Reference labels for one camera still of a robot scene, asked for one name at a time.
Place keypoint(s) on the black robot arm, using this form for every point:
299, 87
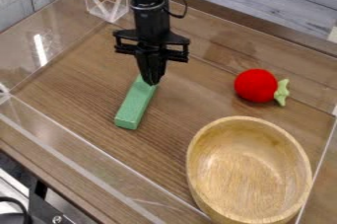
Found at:
152, 42

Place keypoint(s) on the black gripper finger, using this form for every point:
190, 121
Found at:
144, 66
158, 67

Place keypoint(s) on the green rectangular block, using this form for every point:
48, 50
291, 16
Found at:
132, 110

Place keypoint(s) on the black table leg bracket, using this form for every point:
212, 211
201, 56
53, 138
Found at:
42, 213

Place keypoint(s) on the clear acrylic tray walls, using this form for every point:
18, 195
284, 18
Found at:
124, 175

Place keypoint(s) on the light wooden bowl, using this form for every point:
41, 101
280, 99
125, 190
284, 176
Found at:
248, 171

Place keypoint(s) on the clear acrylic corner bracket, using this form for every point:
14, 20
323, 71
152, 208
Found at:
108, 10

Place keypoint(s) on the red plush tomato toy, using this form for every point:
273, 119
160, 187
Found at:
257, 86

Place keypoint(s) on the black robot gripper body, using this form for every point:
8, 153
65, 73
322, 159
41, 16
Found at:
150, 36

